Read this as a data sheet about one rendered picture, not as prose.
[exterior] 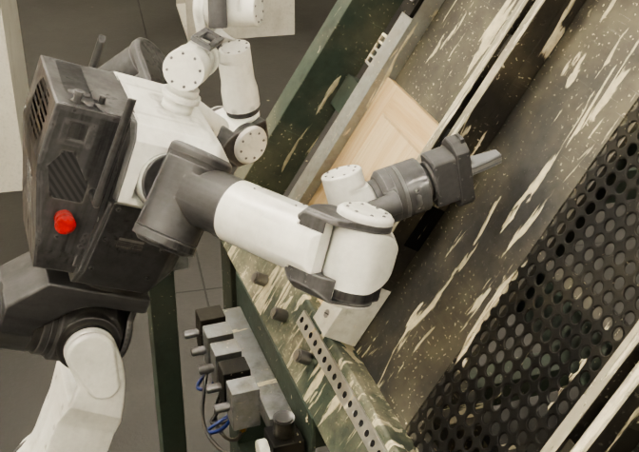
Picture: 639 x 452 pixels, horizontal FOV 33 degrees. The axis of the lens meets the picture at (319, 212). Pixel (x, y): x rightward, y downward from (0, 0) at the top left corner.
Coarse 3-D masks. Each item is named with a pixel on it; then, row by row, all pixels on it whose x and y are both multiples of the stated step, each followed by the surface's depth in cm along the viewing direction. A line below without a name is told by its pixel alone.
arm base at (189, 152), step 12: (180, 144) 150; (180, 156) 150; (192, 156) 149; (204, 156) 149; (216, 156) 150; (216, 168) 150; (228, 168) 152; (132, 228) 152; (144, 228) 149; (144, 240) 150; (156, 240) 148; (168, 240) 149; (180, 252) 150; (192, 252) 152
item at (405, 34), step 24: (432, 0) 206; (408, 24) 207; (384, 48) 211; (408, 48) 209; (384, 72) 210; (360, 96) 212; (336, 120) 217; (336, 144) 214; (312, 168) 218; (312, 192) 218
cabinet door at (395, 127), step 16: (384, 96) 209; (400, 96) 204; (368, 112) 212; (384, 112) 207; (400, 112) 203; (416, 112) 198; (368, 128) 210; (384, 128) 206; (400, 128) 201; (416, 128) 196; (432, 128) 193; (352, 144) 213; (368, 144) 209; (384, 144) 204; (400, 144) 200; (416, 144) 195; (336, 160) 216; (352, 160) 211; (368, 160) 207; (384, 160) 202; (400, 160) 198; (368, 176) 205; (320, 192) 216; (320, 304) 202
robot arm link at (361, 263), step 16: (336, 240) 140; (352, 240) 138; (368, 240) 138; (384, 240) 140; (336, 256) 140; (352, 256) 139; (368, 256) 139; (384, 256) 141; (336, 272) 140; (352, 272) 139; (368, 272) 140; (384, 272) 142; (336, 288) 140; (352, 288) 140; (368, 288) 141
